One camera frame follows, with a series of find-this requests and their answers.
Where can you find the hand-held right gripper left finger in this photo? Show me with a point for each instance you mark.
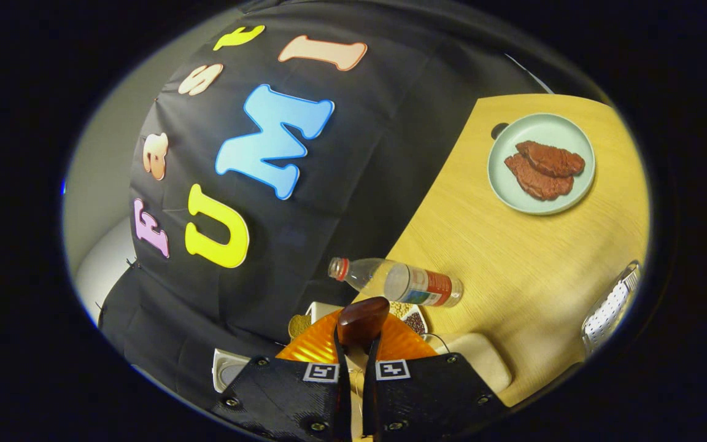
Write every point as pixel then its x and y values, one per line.
pixel 292 393

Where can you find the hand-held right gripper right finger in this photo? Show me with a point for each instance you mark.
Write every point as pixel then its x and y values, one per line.
pixel 427 393

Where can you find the clear tray of white rice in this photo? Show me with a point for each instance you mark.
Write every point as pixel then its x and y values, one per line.
pixel 482 362

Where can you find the white rice cooker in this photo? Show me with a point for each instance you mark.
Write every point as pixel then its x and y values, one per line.
pixel 227 368

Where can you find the dark wooden spoon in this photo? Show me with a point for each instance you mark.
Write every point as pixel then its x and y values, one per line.
pixel 363 319

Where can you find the metal mesh chopstick holder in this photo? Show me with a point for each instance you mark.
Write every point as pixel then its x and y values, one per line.
pixel 605 316

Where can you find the brown bread slice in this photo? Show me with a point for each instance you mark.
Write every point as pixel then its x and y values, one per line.
pixel 298 325

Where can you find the white divided dish of grains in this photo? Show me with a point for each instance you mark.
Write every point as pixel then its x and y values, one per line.
pixel 413 319

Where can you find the clear plastic water bottle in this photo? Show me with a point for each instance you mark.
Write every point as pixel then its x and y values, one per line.
pixel 412 283

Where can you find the pale green plate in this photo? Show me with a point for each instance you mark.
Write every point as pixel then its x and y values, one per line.
pixel 544 126

